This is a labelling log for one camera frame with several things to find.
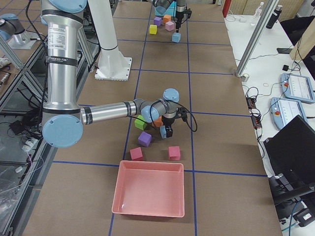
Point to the crimson foam block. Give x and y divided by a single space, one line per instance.
174 153
136 154

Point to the purple foam block left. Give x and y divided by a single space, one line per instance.
157 21

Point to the black laptop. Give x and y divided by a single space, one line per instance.
292 150

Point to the teach pendant near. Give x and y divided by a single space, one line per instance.
283 110

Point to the orange foam block left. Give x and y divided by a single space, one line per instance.
167 18

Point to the yellow foam block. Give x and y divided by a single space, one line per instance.
153 29

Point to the teal plastic bin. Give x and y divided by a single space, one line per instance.
172 7

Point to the purple foam block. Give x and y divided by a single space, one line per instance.
144 139
157 21

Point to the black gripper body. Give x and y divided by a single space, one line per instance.
168 122
179 15

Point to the pink foam block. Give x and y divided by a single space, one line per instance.
169 26

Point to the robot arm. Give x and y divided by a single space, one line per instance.
180 10
63 119

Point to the orange foam block right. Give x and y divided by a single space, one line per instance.
158 122

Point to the pink plastic tray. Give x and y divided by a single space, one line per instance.
150 189

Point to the teach pendant far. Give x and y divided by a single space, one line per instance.
297 87

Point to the aluminium frame post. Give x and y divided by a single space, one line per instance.
260 19

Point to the black water bottle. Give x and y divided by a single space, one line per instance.
274 17

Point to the light blue foam block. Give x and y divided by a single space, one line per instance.
163 132
176 37

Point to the orange foam block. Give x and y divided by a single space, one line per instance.
167 18
158 122

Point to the teach pendant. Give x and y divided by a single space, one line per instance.
297 87
283 110

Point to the purple foam block right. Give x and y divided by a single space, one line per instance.
144 139

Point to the crimson foam block near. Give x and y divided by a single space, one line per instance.
136 154

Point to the green foam block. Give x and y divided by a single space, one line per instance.
140 123

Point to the crimson foam block far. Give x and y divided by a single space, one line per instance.
174 153

